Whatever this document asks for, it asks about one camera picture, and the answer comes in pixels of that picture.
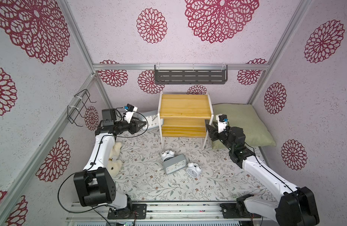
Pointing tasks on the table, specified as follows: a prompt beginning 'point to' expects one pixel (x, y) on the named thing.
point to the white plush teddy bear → (114, 164)
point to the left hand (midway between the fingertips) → (142, 122)
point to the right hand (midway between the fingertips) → (210, 122)
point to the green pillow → (243, 116)
